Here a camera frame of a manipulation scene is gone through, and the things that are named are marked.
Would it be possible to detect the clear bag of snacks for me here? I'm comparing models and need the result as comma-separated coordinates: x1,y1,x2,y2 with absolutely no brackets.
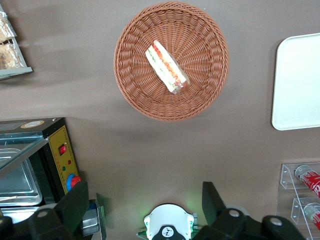
0,11,17,44
0,42,25,71

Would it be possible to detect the triangle sandwich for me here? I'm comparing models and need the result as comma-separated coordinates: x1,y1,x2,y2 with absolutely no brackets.
145,39,189,95

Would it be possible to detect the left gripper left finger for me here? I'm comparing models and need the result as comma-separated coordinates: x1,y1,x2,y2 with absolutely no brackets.
27,181,90,240

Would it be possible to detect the clear acrylic bottle rack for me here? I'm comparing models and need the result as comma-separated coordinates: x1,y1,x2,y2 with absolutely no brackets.
276,161,320,240

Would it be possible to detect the cream plastic tray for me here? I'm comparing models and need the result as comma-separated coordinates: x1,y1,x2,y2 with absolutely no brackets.
271,32,320,131

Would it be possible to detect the steel warmer pan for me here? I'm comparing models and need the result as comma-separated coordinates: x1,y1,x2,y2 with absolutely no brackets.
0,206,41,224
0,148,43,207

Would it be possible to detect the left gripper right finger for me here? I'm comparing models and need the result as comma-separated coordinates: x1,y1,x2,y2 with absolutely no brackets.
197,181,263,240

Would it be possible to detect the silver metal cylinder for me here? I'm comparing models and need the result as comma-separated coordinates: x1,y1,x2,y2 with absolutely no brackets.
81,192,108,238

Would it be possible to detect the red cola bottle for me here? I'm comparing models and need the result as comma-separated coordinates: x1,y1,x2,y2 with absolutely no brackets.
302,202,320,226
294,164,320,199

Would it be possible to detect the tray of packaged pastries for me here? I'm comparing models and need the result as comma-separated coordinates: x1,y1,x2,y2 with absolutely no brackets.
0,4,34,81

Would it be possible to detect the black food warmer appliance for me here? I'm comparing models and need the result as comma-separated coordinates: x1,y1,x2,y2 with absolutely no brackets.
0,116,82,223

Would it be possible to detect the large brown wicker basket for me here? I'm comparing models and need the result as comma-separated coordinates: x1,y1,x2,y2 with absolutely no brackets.
113,1,230,123

